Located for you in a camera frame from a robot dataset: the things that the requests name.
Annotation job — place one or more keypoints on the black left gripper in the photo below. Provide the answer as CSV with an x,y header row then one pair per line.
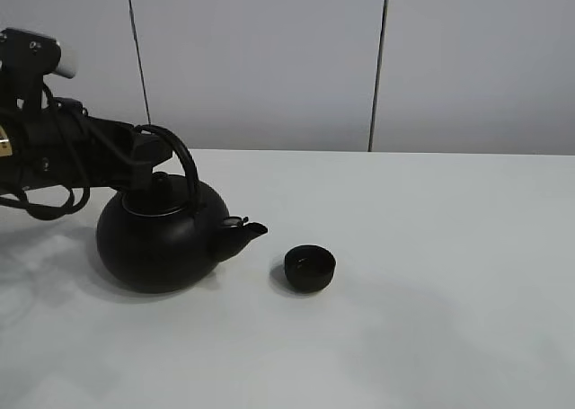
x,y
67,146

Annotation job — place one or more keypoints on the black round teapot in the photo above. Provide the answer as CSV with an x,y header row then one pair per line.
x,y
174,232

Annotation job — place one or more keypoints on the small black teacup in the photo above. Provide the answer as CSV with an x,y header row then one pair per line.
x,y
309,268

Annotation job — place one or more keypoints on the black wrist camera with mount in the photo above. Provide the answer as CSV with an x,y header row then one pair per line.
x,y
26,58

